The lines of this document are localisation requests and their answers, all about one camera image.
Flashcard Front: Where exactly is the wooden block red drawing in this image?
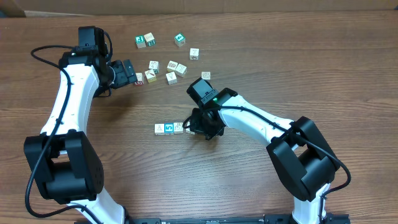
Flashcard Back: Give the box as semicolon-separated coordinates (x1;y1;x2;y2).
185;128;195;134

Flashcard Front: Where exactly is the wooden block red edge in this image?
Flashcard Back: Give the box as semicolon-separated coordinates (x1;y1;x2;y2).
174;123;184;134

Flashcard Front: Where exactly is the blue number five block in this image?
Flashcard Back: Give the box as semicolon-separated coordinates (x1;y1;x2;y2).
164;123;174;134

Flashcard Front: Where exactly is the wooden letter A block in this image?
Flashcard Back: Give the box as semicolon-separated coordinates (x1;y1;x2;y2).
154;123;165;135

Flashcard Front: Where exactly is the wooden block teal side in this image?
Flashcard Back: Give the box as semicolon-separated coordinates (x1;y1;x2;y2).
149;60;159;73

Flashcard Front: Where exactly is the wooden block yellow side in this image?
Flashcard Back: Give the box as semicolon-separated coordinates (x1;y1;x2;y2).
144;69;157;83

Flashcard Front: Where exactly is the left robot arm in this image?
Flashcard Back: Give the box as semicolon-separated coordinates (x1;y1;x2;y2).
24;26;137;223

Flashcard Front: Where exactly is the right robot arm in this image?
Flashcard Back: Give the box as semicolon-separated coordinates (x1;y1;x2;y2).
183;78;341;223

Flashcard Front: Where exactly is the wooden block rightmost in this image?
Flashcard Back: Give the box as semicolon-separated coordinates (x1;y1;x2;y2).
201;72;211;80

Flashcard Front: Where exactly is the green top wooden block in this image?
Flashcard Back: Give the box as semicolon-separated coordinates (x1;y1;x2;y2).
135;35;146;49

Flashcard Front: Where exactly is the wooden block bulb drawing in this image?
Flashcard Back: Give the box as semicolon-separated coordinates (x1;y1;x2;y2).
166;72;177;85

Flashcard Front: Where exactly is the plain wooden block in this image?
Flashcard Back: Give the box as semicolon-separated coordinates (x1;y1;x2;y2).
175;63;187;77

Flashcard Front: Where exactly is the wooden block green side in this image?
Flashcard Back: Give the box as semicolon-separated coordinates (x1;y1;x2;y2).
144;32;156;47

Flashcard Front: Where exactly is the wooden block red front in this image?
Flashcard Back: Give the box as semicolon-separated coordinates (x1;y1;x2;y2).
134;73;144;85

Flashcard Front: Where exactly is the wooden block brown drawing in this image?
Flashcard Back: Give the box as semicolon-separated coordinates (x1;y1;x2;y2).
167;60;178;72

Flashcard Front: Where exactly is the wooden block red side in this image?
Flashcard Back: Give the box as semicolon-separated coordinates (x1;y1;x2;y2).
189;48;200;60

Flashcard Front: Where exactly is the cardboard sheet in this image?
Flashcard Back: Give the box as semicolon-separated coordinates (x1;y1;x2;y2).
1;0;397;17

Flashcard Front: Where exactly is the green number four block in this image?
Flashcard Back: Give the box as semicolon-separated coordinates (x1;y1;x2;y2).
174;33;186;47

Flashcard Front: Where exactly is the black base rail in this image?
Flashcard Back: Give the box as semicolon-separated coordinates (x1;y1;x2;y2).
126;213;351;224

